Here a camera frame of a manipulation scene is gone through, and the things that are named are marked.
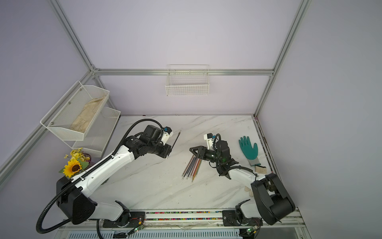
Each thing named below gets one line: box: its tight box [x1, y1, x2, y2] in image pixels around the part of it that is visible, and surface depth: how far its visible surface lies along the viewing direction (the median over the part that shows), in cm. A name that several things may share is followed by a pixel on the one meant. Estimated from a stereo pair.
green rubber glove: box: [238, 135, 261, 167], surface depth 101 cm
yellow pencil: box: [191, 159, 202, 183], surface depth 92 cm
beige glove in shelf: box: [69, 96, 106, 133], surface depth 80 cm
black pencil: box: [183, 154, 196, 179], surface depth 95 cm
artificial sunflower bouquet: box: [58, 147, 92, 179], surface depth 69 cm
